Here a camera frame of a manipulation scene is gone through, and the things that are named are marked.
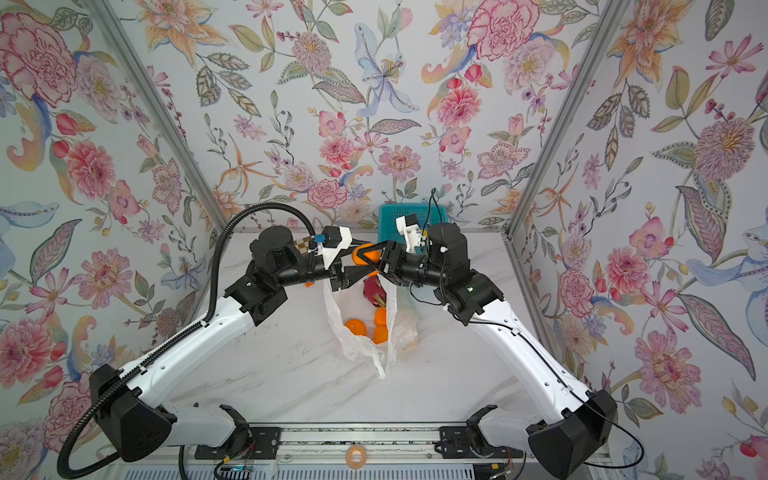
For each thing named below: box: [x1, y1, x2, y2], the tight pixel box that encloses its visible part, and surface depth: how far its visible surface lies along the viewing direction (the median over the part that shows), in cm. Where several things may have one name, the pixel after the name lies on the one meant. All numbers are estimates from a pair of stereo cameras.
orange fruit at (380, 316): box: [374, 306, 387, 326], surface depth 95 cm
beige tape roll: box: [346, 444, 367, 469], surface depth 74 cm
